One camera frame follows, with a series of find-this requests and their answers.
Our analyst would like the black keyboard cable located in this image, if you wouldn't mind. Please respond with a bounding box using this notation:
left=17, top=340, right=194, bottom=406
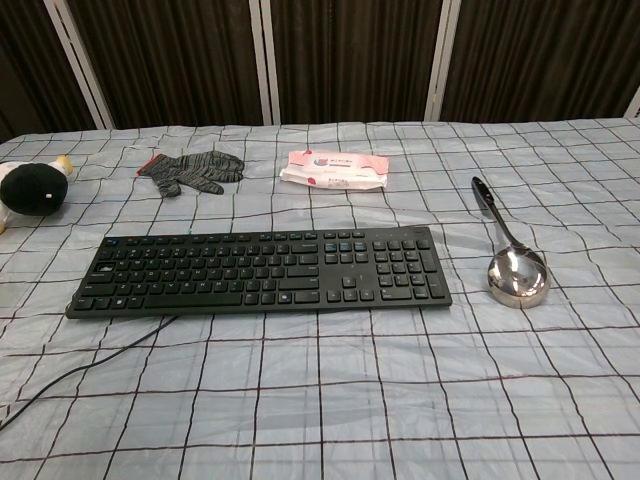
left=0, top=313, right=180, bottom=431

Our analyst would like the grey striped knit glove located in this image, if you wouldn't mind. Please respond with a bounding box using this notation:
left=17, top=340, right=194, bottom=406
left=136, top=150, right=245, bottom=199

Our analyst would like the black white plush toy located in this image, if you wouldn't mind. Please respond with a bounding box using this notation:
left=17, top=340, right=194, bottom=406
left=0, top=155, right=75, bottom=234

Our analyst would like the pink white wet wipes pack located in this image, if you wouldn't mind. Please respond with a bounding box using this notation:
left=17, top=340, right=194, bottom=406
left=279, top=149, right=391, bottom=191

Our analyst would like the black computer keyboard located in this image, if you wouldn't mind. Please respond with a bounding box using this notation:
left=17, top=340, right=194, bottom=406
left=65, top=226, right=454, bottom=321

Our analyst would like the steel ladle with black handle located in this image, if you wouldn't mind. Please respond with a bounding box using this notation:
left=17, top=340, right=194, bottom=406
left=470, top=175, right=551, bottom=311

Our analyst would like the light blue checked tablecloth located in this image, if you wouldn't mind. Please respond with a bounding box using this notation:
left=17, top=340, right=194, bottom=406
left=0, top=116, right=640, bottom=480

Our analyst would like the dark folding screen with white frame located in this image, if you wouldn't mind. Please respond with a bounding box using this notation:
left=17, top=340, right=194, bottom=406
left=0, top=0, right=640, bottom=145

